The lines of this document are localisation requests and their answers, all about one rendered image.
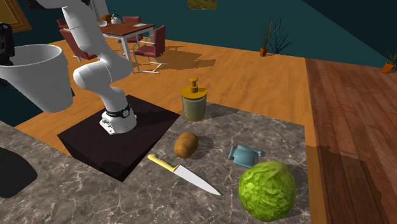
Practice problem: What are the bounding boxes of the potted plant in orange pot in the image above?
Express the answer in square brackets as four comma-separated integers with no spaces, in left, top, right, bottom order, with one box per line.
[380,50,397,74]
[260,18,279,57]

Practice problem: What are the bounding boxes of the dark robot stand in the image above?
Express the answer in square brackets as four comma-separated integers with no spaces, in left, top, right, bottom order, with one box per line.
[57,94,181,183]

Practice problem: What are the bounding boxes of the red chair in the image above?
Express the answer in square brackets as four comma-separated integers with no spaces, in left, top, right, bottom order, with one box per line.
[133,24,169,74]
[56,18,70,31]
[59,29,99,63]
[118,15,144,44]

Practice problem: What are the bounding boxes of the wooden dining table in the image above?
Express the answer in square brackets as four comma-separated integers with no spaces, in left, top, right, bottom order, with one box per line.
[94,13,157,74]

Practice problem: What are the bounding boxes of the white cup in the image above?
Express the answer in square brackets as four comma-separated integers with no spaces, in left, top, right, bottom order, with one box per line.
[0,43,74,114]

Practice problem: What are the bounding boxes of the light blue plastic holder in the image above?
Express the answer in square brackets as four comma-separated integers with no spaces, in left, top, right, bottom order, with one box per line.
[228,144,264,169]

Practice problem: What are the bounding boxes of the green wall picture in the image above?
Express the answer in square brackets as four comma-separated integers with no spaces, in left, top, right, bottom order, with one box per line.
[187,0,218,11]

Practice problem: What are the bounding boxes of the brown framed wall picture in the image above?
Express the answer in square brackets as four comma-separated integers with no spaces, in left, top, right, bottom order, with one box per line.
[0,0,33,34]

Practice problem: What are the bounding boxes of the knife with yellow handle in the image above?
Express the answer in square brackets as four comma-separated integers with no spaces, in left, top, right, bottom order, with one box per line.
[146,153,223,197]

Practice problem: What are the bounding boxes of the brown potato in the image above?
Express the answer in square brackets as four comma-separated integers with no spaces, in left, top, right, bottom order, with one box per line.
[173,131,200,159]

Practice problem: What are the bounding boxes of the olive dispenser with yellow pump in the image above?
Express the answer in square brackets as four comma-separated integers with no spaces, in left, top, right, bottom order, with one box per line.
[181,76,208,122]

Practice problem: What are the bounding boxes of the green lettuce head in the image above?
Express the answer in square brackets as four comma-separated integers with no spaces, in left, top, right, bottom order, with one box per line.
[237,160,297,223]

